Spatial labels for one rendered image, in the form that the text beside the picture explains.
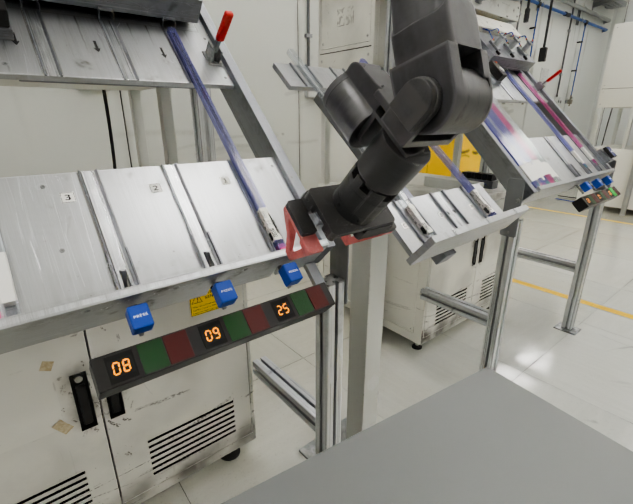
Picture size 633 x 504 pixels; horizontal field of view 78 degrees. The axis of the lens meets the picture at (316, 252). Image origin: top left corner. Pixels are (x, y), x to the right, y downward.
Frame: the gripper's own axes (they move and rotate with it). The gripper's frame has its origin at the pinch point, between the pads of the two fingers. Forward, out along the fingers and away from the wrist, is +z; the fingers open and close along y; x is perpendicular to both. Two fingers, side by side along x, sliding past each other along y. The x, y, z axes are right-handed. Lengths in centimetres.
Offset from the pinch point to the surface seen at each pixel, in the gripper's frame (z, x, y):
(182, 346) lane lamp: 10.1, 4.2, 18.7
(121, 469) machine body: 68, 11, 25
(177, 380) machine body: 57, 0, 10
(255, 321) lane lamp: 10.1, 4.4, 8.5
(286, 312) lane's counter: 10.2, 4.6, 3.4
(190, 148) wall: 143, -146, -63
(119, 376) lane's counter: 10.0, 5.0, 26.2
